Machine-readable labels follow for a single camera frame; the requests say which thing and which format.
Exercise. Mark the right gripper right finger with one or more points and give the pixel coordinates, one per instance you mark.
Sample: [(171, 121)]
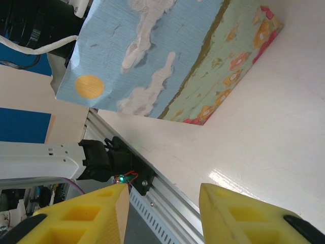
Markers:
[(241, 221)]

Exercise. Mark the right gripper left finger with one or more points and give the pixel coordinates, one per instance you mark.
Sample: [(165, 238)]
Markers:
[(83, 221)]

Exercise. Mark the printed paper gift bag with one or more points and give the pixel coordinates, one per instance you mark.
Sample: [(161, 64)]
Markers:
[(165, 50)]

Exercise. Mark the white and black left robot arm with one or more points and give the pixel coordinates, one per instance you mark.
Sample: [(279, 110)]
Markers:
[(38, 157)]

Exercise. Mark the small circuit board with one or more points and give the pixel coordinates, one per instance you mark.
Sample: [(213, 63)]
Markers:
[(122, 179)]

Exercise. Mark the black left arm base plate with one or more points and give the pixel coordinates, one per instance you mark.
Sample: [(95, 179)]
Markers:
[(142, 175)]

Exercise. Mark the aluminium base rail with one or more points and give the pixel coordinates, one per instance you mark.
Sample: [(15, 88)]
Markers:
[(165, 200)]

